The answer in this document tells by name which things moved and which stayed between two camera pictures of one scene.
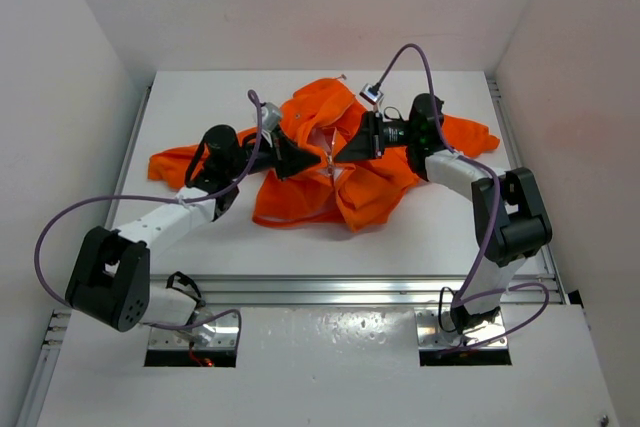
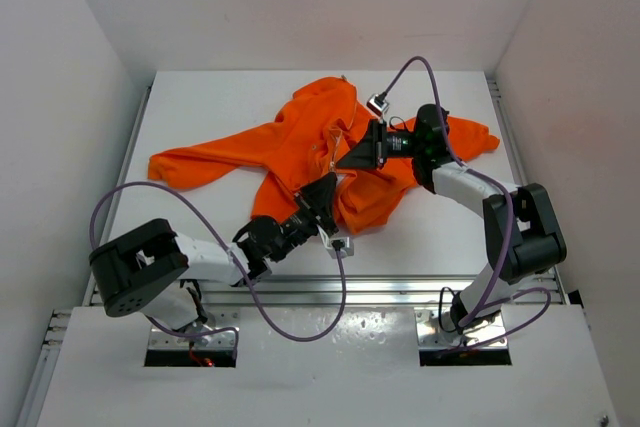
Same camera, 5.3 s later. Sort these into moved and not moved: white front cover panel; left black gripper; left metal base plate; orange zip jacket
Moved: left black gripper
Not moved: orange zip jacket; left metal base plate; white front cover panel
